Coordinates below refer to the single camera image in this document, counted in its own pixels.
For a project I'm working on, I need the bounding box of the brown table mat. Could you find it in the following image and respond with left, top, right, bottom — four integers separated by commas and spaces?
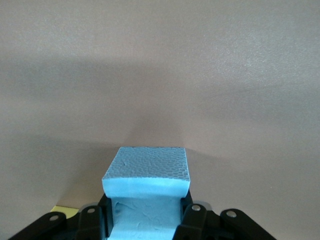
0, 0, 320, 240

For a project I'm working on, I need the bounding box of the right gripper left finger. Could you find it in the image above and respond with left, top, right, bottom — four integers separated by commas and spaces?
7, 193, 112, 240

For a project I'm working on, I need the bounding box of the blue foam block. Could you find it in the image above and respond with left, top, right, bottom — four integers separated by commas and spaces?
101, 146, 192, 240

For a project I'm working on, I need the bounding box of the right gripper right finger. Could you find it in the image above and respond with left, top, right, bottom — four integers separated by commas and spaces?
172, 191, 277, 240

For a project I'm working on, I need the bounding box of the yellow foam block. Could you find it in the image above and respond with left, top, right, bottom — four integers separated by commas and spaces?
49, 204, 80, 219

